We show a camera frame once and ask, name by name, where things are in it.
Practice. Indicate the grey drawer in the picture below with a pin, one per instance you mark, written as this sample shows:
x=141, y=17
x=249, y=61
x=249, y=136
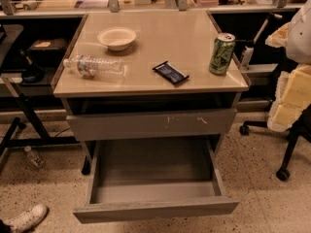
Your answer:
x=151, y=124
x=154, y=178

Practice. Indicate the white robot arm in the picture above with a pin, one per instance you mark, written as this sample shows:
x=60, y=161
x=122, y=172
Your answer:
x=293, y=88

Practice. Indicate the grey drawer cabinet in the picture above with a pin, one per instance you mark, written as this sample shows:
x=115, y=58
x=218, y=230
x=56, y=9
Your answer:
x=184, y=39

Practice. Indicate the grey top drawer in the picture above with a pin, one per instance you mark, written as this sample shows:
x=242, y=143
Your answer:
x=151, y=124

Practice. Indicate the dark blue snack bar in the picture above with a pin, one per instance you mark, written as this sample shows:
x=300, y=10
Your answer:
x=170, y=73

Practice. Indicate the clear plastic water bottle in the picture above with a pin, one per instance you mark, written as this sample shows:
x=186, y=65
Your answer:
x=89, y=66

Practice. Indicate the white paper bowl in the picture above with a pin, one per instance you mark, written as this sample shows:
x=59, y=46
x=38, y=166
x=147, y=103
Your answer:
x=117, y=38

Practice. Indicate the green soda can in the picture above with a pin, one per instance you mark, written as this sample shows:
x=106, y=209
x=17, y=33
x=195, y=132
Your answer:
x=224, y=45

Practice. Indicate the white handheld tool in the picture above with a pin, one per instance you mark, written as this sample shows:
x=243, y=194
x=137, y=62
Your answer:
x=248, y=50

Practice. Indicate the black box under desk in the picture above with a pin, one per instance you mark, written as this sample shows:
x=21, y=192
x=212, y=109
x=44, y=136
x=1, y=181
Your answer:
x=48, y=53

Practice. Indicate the black round object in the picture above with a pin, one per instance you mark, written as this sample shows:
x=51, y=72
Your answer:
x=32, y=73

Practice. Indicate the small bottle on floor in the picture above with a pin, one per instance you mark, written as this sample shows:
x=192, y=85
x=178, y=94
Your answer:
x=34, y=157

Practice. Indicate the white sneaker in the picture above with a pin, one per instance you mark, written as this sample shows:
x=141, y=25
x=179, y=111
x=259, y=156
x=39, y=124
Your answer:
x=25, y=221

